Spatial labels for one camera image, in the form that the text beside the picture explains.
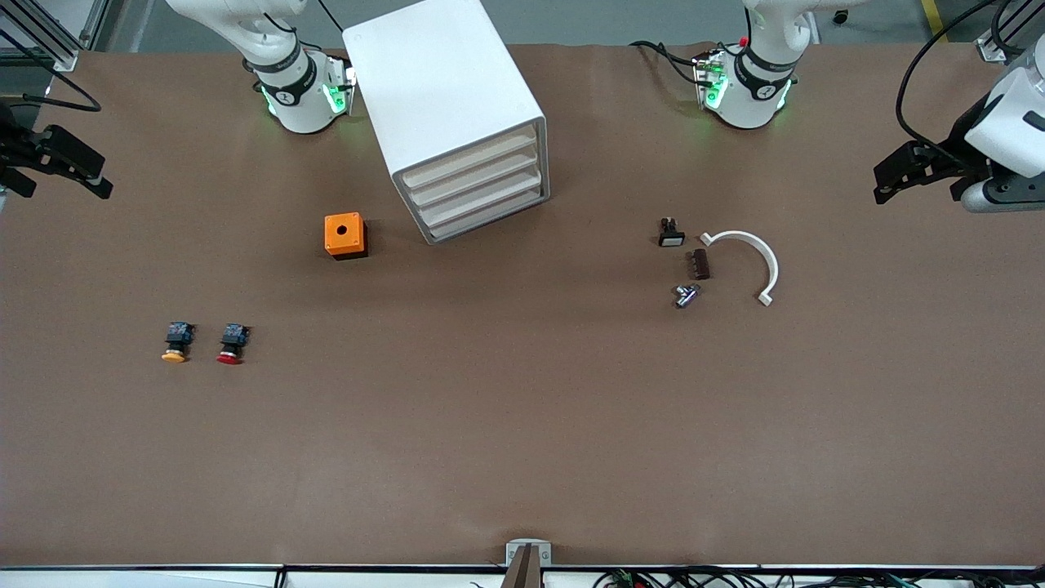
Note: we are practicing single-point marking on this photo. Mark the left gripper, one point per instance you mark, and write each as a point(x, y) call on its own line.
point(961, 149)

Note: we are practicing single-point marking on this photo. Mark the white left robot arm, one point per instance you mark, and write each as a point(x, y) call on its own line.
point(747, 102)

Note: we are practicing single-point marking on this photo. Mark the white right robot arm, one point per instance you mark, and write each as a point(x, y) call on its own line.
point(302, 106)

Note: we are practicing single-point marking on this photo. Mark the yellow mushroom push button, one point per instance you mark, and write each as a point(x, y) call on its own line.
point(177, 335)

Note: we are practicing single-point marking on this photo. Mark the red mushroom push button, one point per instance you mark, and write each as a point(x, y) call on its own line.
point(233, 335)

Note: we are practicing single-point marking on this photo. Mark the white drawer cabinet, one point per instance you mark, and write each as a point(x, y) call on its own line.
point(433, 82)

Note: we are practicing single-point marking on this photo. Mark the brown terminal block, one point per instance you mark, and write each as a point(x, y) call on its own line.
point(699, 265)

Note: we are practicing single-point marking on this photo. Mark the small silver purple connector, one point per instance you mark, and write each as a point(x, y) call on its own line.
point(684, 297)

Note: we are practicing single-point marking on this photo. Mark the aluminium frame profile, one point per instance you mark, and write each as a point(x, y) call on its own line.
point(49, 41)
point(992, 49)

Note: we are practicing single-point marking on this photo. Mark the white curved plastic bracket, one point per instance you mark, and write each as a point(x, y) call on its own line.
point(771, 269)

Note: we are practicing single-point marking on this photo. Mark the black switch with white face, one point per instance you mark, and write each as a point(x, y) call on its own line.
point(671, 238)

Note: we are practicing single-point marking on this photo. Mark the orange push-button enclosure box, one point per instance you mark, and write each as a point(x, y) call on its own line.
point(353, 237)

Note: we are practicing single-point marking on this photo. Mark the white table edge rail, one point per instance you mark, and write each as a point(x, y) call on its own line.
point(163, 576)

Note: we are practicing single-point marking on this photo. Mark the grey metal camera mount bracket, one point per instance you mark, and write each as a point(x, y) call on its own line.
point(528, 559)

